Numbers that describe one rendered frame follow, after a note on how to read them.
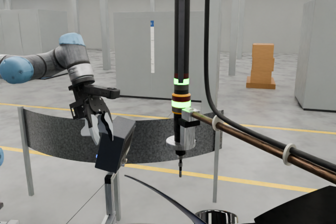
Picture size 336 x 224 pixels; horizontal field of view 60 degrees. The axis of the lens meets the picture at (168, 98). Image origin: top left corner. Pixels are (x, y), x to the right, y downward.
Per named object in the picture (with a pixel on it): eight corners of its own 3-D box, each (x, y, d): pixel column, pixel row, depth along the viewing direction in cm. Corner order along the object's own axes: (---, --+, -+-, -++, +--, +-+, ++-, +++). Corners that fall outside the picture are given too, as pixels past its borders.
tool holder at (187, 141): (206, 150, 67) (207, 109, 65) (180, 156, 64) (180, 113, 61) (185, 137, 75) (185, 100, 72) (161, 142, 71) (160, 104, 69)
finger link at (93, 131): (86, 149, 89) (84, 120, 92) (101, 144, 86) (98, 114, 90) (78, 148, 86) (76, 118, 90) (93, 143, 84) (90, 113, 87)
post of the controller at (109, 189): (112, 215, 137) (110, 177, 133) (106, 215, 138) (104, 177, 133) (114, 211, 140) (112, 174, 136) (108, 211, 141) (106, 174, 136)
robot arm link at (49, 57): (17, 61, 92) (43, 48, 88) (41, 57, 102) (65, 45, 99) (28, 84, 93) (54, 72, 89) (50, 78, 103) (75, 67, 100)
